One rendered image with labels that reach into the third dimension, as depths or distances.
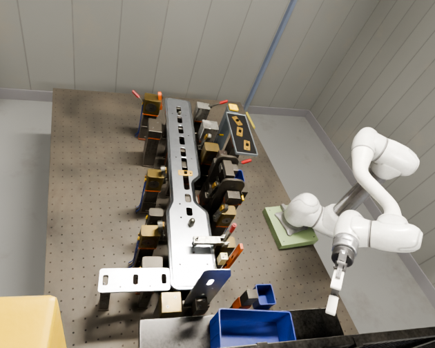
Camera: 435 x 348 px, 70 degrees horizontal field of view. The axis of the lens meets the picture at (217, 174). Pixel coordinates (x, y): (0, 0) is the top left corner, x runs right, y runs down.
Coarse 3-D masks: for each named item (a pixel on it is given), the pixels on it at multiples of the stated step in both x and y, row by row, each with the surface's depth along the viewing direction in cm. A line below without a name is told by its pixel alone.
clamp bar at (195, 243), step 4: (196, 236) 145; (200, 236) 146; (204, 236) 146; (208, 236) 147; (212, 236) 148; (216, 236) 148; (220, 236) 149; (196, 240) 143; (200, 240) 144; (204, 240) 145; (208, 240) 145; (212, 240) 146; (216, 240) 147; (192, 244) 146; (196, 244) 144; (200, 244) 145; (204, 244) 146; (208, 244) 146; (212, 244) 147; (216, 244) 147; (220, 244) 148
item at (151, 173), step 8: (152, 176) 164; (160, 176) 166; (144, 184) 170; (152, 184) 168; (160, 184) 169; (144, 192) 180; (152, 192) 174; (144, 200) 179; (152, 200) 180; (136, 208) 189; (144, 208) 184
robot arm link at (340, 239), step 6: (342, 234) 115; (348, 234) 115; (336, 240) 114; (342, 240) 113; (348, 240) 113; (354, 240) 113; (336, 246) 114; (348, 246) 111; (354, 246) 111; (354, 252) 112
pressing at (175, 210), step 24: (168, 120) 205; (192, 120) 212; (168, 144) 190; (192, 144) 196; (168, 168) 178; (192, 168) 183; (192, 192) 171; (168, 216) 157; (192, 216) 161; (168, 240) 148; (192, 240) 151; (168, 264) 140; (192, 264) 143; (216, 264) 147
